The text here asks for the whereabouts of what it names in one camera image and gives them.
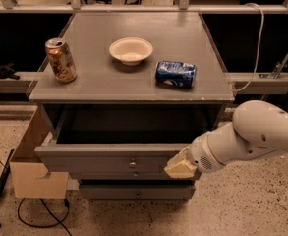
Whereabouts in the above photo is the grey top drawer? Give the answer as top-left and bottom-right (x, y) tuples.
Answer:
(34, 139), (187, 178)

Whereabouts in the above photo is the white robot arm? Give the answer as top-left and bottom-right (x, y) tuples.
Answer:
(164, 100), (288, 179)

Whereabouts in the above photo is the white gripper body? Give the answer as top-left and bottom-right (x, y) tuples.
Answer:
(189, 132), (224, 173)

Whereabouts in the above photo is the black floor cable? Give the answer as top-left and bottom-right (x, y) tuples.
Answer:
(17, 197), (73, 236)

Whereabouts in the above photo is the grey middle drawer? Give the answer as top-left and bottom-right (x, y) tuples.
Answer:
(70, 172), (202, 181)

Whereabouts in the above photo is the gold soda can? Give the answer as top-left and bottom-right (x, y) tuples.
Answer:
(45, 38), (77, 83)

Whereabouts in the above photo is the grey drawer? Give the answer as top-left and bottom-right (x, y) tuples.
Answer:
(80, 184), (196, 200)
(34, 139), (187, 178)
(70, 172), (202, 181)

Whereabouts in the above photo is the grey bottom drawer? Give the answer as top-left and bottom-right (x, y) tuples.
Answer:
(80, 184), (196, 200)

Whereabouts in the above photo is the white cable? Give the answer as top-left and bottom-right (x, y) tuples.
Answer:
(231, 2), (265, 94)

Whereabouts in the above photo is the crushed blue soda can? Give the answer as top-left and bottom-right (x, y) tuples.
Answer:
(155, 61), (197, 89)

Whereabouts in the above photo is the white ceramic bowl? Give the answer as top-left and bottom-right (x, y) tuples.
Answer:
(109, 37), (153, 66)

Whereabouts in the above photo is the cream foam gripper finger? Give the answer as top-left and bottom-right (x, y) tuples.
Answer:
(164, 146), (198, 179)

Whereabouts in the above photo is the metal frame rail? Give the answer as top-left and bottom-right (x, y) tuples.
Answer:
(0, 5), (288, 14)

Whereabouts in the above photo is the light wooden side panel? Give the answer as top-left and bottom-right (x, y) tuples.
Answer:
(10, 109), (68, 199)

